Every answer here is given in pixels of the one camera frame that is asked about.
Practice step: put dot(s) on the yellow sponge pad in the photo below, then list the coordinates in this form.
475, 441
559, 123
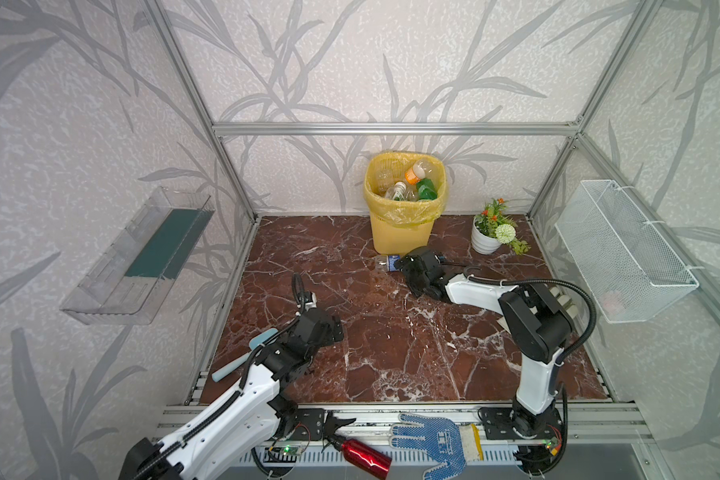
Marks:
471, 443

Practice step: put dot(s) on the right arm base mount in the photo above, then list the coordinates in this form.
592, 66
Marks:
504, 421

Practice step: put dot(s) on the white wire mesh basket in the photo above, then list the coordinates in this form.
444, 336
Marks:
630, 268

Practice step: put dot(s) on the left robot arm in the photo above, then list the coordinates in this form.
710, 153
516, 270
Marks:
251, 411

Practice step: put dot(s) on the clear acrylic wall shelf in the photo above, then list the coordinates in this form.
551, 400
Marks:
128, 284

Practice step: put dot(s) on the potted plant white pot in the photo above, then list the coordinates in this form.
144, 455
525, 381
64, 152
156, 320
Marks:
492, 229

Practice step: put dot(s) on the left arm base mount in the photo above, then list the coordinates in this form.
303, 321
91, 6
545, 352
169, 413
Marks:
295, 422

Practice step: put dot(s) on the clear ribbed bottle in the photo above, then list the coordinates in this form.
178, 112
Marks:
401, 191

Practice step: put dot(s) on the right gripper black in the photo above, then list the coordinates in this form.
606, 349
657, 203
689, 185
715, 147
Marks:
411, 264

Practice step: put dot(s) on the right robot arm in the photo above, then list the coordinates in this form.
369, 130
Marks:
539, 325

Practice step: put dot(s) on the blue dotted work glove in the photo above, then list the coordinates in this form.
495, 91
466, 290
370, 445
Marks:
439, 438

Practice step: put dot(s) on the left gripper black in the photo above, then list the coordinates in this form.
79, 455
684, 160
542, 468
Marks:
306, 306

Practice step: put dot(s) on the red metal flask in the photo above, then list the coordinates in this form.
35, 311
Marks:
359, 454

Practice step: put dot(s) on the small circuit board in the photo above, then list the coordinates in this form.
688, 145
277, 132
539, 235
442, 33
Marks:
285, 453

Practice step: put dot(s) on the yellow trash bin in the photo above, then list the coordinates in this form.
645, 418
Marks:
401, 226

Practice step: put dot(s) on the orange cap clear bottle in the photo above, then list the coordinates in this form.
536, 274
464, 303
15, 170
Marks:
420, 170

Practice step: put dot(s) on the green bottle yellow cap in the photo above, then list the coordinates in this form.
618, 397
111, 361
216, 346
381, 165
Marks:
426, 190

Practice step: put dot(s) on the blue label bottle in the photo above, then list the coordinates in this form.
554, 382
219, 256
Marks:
385, 263

